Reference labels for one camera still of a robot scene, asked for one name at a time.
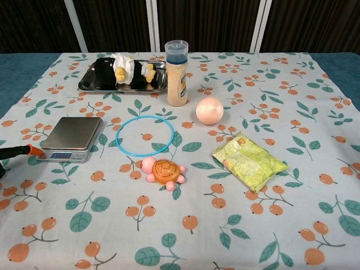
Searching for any pink orange toy turtle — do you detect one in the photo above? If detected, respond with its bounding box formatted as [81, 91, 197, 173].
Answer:
[141, 156, 187, 192]

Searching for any dark room divider panel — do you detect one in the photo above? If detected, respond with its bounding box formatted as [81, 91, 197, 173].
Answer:
[73, 0, 154, 53]
[0, 0, 85, 54]
[156, 0, 264, 53]
[260, 0, 360, 54]

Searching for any pink foam ball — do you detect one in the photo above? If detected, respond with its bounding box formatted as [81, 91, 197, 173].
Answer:
[195, 98, 224, 126]

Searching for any silver digital kitchen scale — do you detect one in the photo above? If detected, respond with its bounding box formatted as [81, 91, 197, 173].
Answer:
[35, 116, 104, 164]

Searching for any black penguin plush toy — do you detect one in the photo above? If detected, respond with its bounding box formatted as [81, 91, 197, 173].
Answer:
[93, 52, 157, 88]

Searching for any blue plastic ring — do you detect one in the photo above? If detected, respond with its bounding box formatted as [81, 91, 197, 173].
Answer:
[115, 114, 174, 156]

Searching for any stainless steel tray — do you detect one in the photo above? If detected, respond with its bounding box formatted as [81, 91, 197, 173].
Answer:
[78, 59, 168, 94]

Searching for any yellow-green snack packet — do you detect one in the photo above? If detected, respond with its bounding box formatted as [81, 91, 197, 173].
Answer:
[211, 132, 289, 194]

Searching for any floral fruit print tablecloth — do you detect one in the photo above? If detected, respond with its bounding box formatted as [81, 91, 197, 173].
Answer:
[0, 51, 360, 270]

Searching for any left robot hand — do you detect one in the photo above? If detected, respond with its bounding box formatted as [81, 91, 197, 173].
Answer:
[0, 143, 46, 181]

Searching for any seasoning bottle with blue cap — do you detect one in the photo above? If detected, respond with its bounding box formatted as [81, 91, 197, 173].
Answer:
[164, 40, 189, 107]

